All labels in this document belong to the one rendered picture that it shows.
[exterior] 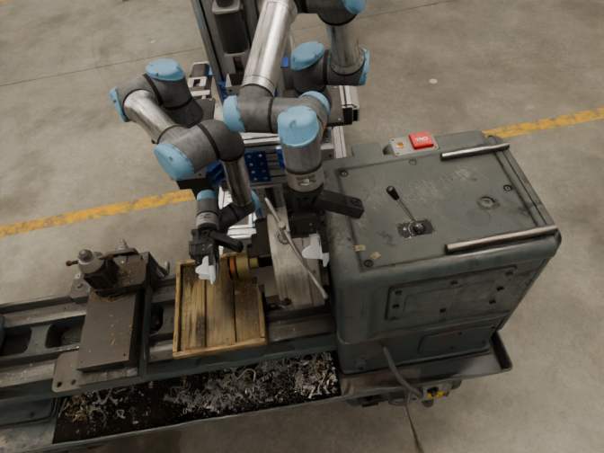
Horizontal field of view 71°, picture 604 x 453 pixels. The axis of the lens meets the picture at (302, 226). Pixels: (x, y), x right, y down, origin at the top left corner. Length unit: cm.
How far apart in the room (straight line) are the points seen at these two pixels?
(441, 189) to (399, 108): 230
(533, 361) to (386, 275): 150
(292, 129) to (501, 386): 187
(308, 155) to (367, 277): 40
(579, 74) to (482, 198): 296
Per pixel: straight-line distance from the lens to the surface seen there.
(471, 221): 121
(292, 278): 118
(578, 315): 268
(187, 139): 124
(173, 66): 162
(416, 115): 346
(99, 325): 155
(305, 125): 78
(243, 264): 129
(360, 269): 108
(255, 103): 92
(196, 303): 154
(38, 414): 204
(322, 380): 168
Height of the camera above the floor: 219
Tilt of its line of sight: 53 degrees down
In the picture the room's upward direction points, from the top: 9 degrees counter-clockwise
